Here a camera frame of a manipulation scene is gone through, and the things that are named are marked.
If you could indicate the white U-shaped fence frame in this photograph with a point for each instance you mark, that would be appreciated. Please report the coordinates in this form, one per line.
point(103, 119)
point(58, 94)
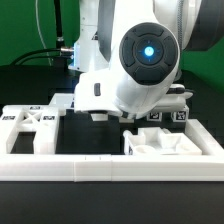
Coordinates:
point(209, 166)

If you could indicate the white chair back frame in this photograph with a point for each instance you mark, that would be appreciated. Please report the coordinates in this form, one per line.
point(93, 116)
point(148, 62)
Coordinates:
point(42, 120)

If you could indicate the white tagged cube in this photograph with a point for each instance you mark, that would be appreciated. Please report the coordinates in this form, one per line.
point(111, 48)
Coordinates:
point(180, 116)
point(154, 116)

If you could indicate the white tagged cube right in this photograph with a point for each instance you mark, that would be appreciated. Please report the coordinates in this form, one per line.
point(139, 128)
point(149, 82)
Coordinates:
point(180, 116)

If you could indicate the white tagged cube left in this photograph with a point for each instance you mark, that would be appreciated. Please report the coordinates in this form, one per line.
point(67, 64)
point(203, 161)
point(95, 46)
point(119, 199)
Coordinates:
point(154, 116)

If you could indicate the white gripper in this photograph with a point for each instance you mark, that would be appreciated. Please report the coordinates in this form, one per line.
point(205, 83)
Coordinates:
point(96, 93)

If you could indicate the white chair seat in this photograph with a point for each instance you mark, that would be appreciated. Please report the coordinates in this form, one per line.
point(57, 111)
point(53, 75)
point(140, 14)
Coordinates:
point(155, 141)

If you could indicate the white marker base sheet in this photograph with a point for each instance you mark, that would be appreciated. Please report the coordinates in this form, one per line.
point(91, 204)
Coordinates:
point(64, 100)

